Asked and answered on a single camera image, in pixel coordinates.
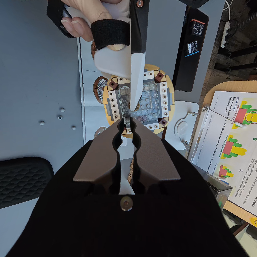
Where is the person's left hand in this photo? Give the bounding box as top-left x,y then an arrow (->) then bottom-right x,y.
60,0 -> 123,42

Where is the black battery orange stripe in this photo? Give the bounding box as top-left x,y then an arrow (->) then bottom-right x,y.
191,19 -> 205,36

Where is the lego instruction booklet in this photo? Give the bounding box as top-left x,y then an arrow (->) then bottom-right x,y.
77,37 -> 135,195

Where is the black wrist rest pad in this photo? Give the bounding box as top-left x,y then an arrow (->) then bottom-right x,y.
0,157 -> 54,209

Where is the gold round lego base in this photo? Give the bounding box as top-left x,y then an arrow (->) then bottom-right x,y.
102,64 -> 175,139

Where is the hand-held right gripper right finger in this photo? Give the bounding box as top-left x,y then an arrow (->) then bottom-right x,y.
129,117 -> 181,189

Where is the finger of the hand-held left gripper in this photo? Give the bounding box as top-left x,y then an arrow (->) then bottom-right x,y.
131,52 -> 146,111

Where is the black battery blue stripe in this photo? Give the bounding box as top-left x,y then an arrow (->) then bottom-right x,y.
185,40 -> 199,57

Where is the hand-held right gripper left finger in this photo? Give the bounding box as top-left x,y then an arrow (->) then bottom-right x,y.
73,118 -> 125,190

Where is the white power strip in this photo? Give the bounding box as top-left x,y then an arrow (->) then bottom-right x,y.
220,21 -> 231,48

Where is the black desk mat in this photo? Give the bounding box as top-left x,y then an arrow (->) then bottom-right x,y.
172,6 -> 209,93

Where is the printed instruction sheet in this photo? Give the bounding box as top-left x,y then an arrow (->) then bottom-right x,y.
192,91 -> 257,216

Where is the black lego set box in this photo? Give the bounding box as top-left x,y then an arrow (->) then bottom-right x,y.
129,158 -> 233,211

